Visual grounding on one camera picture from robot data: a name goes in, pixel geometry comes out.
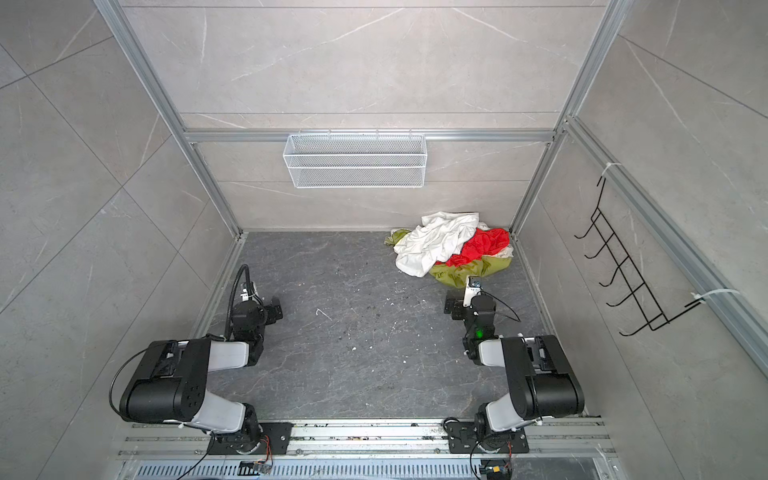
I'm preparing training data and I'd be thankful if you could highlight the red cloth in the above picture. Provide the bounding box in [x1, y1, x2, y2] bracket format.
[445, 228, 510, 267]

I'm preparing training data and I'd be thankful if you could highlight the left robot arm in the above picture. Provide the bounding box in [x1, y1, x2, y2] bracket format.
[110, 297, 283, 455]

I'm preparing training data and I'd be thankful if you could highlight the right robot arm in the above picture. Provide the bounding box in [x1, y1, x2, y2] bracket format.
[444, 291, 585, 442]

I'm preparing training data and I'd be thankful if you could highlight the green cloth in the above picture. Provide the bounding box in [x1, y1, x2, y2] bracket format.
[385, 229, 512, 288]

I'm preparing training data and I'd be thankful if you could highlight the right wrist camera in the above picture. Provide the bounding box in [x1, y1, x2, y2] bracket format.
[462, 276, 482, 307]

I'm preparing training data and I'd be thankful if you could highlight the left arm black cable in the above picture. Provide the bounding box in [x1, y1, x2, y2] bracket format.
[224, 263, 253, 340]

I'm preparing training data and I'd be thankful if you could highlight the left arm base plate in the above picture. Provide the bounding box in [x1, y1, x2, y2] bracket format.
[208, 422, 293, 456]

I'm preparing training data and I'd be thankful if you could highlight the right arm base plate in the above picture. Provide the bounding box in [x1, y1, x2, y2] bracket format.
[441, 417, 530, 454]

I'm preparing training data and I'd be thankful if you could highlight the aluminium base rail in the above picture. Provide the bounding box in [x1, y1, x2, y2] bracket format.
[105, 417, 626, 479]

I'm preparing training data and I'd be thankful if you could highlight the white wire mesh basket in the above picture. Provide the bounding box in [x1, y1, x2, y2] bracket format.
[283, 133, 428, 189]

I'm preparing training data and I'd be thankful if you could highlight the black wire hook rack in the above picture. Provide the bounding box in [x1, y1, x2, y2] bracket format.
[574, 178, 705, 338]

